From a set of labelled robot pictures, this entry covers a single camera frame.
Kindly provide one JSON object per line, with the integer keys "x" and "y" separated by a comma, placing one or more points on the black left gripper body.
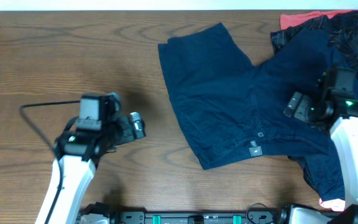
{"x": 123, "y": 132}

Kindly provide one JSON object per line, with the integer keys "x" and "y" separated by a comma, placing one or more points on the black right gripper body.
{"x": 307, "y": 109}

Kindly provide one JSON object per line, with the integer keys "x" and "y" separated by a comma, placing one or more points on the navy blue shorts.
{"x": 225, "y": 105}

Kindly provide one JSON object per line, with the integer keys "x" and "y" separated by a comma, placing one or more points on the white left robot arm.
{"x": 78, "y": 150}

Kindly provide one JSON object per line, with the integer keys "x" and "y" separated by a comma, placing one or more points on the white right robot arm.
{"x": 339, "y": 116}

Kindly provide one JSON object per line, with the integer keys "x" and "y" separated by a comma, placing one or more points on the blue garment in pile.
{"x": 322, "y": 170}

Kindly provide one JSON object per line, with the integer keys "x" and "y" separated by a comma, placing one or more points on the coral pink garment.
{"x": 287, "y": 21}

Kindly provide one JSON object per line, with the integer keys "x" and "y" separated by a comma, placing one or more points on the black striped garment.
{"x": 342, "y": 30}

